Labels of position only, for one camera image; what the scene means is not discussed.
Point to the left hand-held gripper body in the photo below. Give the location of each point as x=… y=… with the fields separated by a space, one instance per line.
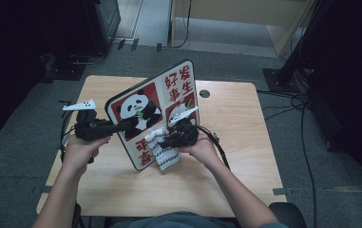
x=88 y=126

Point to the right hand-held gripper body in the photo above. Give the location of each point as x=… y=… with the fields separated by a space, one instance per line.
x=185 y=131

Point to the white diamond-patterned cloth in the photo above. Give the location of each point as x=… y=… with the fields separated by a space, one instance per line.
x=162 y=152

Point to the panda picture board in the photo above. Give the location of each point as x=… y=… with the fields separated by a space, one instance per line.
x=150 y=104

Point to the person's right hand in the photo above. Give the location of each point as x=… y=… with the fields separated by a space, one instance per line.
x=202 y=148

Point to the person's left hand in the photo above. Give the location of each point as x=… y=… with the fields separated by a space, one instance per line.
x=80 y=152

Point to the black stand base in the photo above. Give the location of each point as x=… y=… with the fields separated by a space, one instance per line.
x=280 y=80
x=64 y=68

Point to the person's grey-blue clothing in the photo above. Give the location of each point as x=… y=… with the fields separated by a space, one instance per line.
x=175 y=221

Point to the black office chair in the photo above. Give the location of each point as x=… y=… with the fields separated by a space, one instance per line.
x=77 y=217

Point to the dark cabinet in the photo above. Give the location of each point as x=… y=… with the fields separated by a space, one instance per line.
x=105 y=22

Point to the light wooden furniture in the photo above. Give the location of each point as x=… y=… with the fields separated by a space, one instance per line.
x=232 y=12

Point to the black chair armrest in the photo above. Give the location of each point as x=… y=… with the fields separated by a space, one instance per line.
x=288 y=215

